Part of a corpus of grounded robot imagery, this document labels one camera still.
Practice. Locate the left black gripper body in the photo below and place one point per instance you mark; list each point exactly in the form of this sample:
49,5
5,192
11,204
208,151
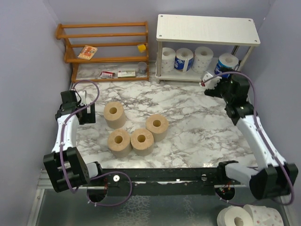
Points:
81,106

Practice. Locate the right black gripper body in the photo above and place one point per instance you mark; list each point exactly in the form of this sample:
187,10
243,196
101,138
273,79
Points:
223,85

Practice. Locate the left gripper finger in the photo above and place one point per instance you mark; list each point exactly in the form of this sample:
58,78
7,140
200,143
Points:
83,122
91,112

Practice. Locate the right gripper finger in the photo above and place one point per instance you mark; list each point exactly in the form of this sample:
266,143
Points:
226,70
216,92

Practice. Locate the blue Tempo roll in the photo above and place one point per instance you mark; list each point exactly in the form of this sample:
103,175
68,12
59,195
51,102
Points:
226,60

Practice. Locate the pink dotted roll back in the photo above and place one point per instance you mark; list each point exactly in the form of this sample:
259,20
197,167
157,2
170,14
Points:
202,59

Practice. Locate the pink dotted roll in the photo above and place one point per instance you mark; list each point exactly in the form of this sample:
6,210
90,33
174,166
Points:
202,59
168,58

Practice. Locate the pink dotted roll front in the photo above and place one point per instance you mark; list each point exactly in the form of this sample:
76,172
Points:
168,58

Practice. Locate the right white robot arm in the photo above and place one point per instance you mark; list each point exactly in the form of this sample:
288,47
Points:
275,176

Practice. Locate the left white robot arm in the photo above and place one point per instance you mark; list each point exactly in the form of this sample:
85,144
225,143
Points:
65,166

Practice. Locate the white two-tier shelf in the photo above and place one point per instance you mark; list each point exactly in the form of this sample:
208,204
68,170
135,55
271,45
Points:
203,30

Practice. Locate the brown paper roll back left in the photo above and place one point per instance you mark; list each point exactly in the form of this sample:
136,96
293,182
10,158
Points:
114,115

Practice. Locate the brown paper roll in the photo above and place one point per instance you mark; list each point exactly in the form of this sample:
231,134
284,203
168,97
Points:
142,142
114,115
158,125
119,143

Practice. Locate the brown paper roll front left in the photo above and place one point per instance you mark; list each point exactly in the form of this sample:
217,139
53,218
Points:
119,143

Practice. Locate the red white small box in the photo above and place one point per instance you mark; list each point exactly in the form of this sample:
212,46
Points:
107,75

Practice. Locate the orange patterned booklet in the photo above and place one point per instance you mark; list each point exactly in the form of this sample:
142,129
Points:
87,52

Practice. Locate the brown paper roll front right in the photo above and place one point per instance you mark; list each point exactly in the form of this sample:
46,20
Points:
142,142

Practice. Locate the white green flat box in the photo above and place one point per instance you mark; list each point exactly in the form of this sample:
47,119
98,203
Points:
126,73

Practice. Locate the brown wooden rack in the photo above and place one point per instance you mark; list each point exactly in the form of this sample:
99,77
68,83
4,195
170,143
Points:
70,57

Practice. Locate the brown paper roll back right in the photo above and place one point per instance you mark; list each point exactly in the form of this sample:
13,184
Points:
158,125

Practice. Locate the small grey cup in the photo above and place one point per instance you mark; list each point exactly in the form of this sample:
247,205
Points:
142,68

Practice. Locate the yellow cube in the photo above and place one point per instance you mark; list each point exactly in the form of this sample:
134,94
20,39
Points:
141,48

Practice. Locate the plain white roll foreground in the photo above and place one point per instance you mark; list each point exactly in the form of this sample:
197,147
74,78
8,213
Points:
234,216

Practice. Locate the pink dotted roll foreground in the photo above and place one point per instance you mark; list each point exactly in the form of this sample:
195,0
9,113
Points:
264,216

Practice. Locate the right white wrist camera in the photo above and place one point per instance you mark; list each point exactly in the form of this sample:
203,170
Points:
209,81

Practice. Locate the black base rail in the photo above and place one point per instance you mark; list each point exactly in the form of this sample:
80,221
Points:
156,182

